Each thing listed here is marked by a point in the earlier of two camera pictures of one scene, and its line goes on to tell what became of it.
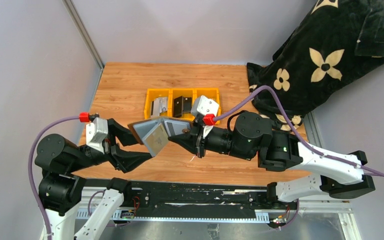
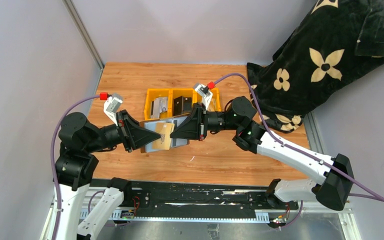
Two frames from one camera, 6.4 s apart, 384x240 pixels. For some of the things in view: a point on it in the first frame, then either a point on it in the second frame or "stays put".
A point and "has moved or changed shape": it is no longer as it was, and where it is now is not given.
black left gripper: (108, 142) → (125, 130)
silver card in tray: (160, 105) stays put
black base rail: (174, 199) stays put
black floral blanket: (338, 39) stays put
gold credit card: (156, 140) has moved or changed shape
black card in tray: (182, 105) stays put
